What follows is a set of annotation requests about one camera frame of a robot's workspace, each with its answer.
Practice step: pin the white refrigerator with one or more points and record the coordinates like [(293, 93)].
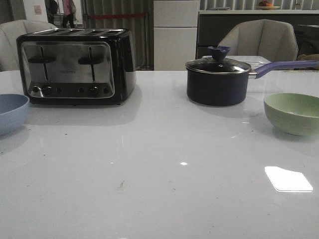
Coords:
[(175, 32)]

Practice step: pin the clear plastic container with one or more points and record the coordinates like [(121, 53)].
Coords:
[(254, 61)]

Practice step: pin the red barrier tape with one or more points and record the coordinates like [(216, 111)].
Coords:
[(111, 16)]

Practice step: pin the beige armchair left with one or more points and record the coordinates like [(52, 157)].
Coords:
[(9, 32)]

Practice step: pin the blue bowl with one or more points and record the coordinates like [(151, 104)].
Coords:
[(14, 109)]

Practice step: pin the person in dark clothes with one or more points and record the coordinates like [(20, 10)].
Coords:
[(51, 10)]

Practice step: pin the dark blue saucepan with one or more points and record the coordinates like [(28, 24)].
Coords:
[(230, 89)]

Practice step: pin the beige armchair right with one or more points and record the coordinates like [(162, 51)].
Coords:
[(271, 39)]

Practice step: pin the person in pink top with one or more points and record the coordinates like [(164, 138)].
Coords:
[(69, 9)]

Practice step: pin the black chrome four-slot toaster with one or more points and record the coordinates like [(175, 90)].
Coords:
[(77, 66)]

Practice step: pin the grey counter cabinet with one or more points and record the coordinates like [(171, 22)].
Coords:
[(214, 25)]

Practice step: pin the beige armchair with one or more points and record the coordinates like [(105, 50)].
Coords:
[(271, 39), (9, 32)]

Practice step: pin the fruit plate on counter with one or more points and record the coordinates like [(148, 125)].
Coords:
[(266, 5)]

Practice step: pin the green bowl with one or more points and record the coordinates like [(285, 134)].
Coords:
[(293, 113)]

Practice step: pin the glass pot lid blue knob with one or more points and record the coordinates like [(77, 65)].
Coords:
[(217, 63)]

